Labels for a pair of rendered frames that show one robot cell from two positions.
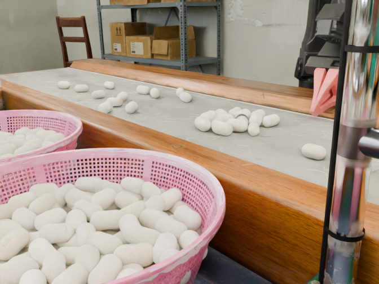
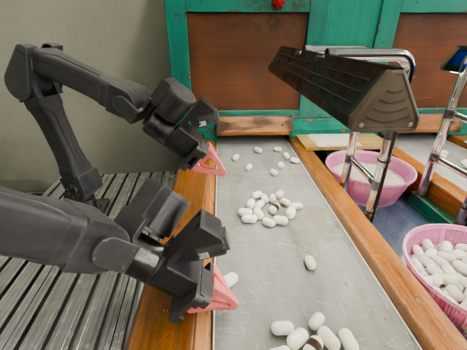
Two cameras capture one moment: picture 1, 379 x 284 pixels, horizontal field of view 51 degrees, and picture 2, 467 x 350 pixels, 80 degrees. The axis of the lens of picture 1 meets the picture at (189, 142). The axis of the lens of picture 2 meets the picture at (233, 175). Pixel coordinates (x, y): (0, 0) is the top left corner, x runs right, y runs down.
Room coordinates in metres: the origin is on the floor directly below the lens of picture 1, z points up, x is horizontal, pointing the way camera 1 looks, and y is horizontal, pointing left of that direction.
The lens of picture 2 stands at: (0.89, -0.03, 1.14)
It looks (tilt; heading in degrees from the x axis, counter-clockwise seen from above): 27 degrees down; 218
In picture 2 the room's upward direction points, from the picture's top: straight up
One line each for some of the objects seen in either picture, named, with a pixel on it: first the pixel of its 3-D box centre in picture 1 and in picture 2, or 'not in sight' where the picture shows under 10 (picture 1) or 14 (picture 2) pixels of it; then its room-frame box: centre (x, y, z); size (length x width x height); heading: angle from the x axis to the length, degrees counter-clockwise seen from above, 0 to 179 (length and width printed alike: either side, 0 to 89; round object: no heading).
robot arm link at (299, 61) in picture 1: (313, 68); not in sight; (1.05, -0.33, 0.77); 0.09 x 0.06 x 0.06; 88
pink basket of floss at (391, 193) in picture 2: not in sight; (365, 178); (-0.01, -0.19, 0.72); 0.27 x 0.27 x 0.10
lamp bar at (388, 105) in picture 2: not in sight; (310, 69); (0.30, -0.29, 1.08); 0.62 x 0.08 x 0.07; 41
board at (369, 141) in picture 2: not in sight; (342, 141); (-0.18, -0.33, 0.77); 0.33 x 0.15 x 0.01; 131
